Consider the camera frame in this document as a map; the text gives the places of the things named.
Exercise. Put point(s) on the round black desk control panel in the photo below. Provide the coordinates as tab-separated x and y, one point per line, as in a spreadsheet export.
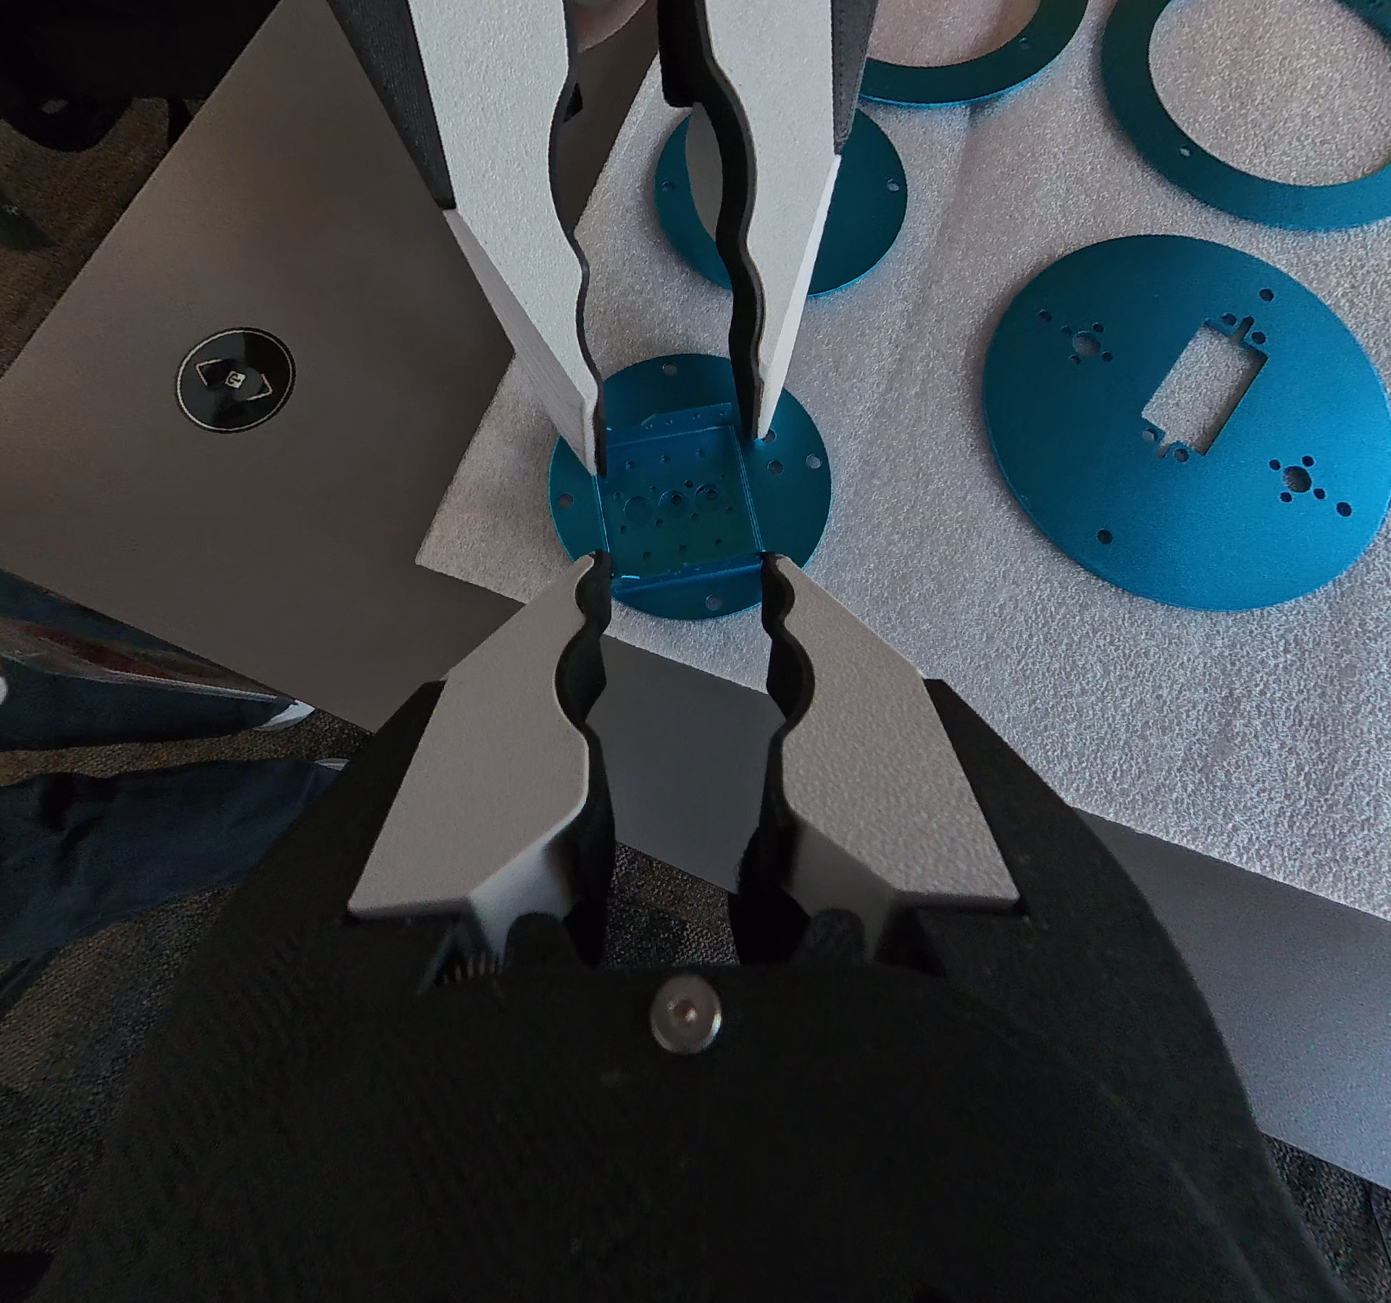
232	379

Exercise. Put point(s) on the person's left hand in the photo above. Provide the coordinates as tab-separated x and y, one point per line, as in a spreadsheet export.
615	22

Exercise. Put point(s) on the large blue disc rectangular cutout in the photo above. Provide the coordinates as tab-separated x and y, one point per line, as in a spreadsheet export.
1086	478

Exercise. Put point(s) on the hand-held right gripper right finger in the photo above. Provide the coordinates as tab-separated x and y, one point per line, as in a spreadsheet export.
880	783

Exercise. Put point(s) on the grey desk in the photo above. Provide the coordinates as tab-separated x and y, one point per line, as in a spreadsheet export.
325	260

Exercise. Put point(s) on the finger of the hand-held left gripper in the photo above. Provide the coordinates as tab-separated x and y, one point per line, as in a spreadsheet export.
782	76
499	130

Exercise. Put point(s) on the white foam sheet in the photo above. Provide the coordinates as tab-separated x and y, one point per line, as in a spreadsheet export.
923	673

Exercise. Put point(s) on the small blue metal disc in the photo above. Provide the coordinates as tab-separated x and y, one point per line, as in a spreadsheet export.
797	499

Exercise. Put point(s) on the blue metal bracket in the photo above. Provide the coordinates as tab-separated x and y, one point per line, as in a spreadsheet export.
684	519

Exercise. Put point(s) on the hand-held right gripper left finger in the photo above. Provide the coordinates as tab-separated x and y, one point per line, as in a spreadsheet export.
479	783

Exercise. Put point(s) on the medium blue metal disc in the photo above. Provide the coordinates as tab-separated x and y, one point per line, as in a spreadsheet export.
864	206

